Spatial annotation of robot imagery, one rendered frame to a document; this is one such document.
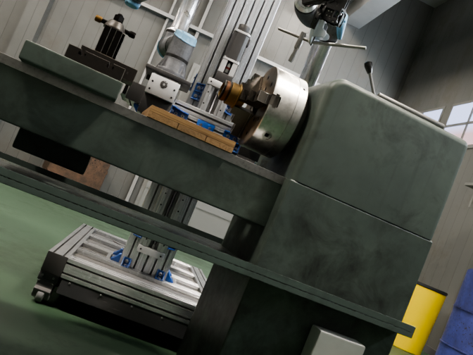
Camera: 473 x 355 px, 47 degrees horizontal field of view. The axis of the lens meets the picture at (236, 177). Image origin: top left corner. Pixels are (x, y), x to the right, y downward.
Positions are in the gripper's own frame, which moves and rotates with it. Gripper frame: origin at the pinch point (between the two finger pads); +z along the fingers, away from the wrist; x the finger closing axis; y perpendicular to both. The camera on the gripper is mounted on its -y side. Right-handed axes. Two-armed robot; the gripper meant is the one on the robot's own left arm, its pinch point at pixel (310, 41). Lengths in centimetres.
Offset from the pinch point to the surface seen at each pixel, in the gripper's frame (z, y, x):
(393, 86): -117, -151, 854
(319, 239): 61, 36, -5
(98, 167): 205, -406, 468
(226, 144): 45, -1, -25
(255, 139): 40.1, 1.4, -10.5
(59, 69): 44, -43, -63
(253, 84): 22.6, -12.2, -2.1
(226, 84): 27.0, -16.2, -13.8
